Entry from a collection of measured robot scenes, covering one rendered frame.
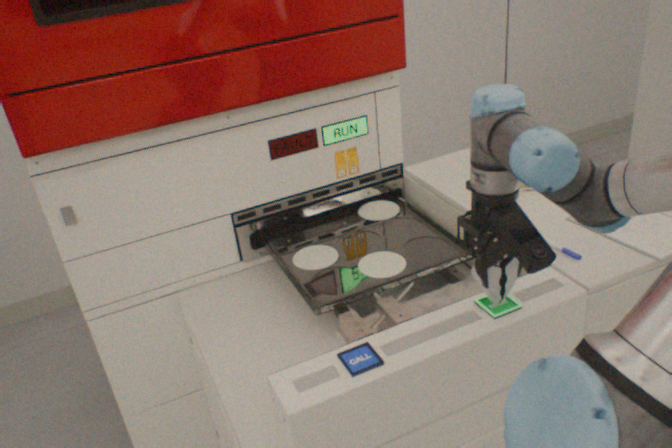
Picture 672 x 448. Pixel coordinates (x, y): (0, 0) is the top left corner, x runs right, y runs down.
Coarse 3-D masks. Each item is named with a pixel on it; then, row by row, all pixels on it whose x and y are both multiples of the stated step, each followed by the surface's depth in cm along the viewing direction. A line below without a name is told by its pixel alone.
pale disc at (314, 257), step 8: (304, 248) 140; (312, 248) 139; (320, 248) 139; (328, 248) 139; (296, 256) 137; (304, 256) 137; (312, 256) 136; (320, 256) 136; (328, 256) 136; (336, 256) 135; (296, 264) 134; (304, 264) 134; (312, 264) 134; (320, 264) 133; (328, 264) 133
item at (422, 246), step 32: (320, 224) 149; (352, 224) 147; (384, 224) 146; (416, 224) 144; (288, 256) 137; (352, 256) 135; (416, 256) 132; (448, 256) 131; (320, 288) 126; (352, 288) 124
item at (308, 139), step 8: (296, 136) 140; (304, 136) 141; (312, 136) 142; (272, 144) 138; (280, 144) 139; (288, 144) 140; (296, 144) 141; (304, 144) 142; (312, 144) 143; (272, 152) 139; (280, 152) 140; (288, 152) 141
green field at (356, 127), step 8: (352, 120) 145; (360, 120) 145; (328, 128) 143; (336, 128) 144; (344, 128) 145; (352, 128) 145; (360, 128) 146; (328, 136) 144; (336, 136) 145; (344, 136) 145; (352, 136) 146
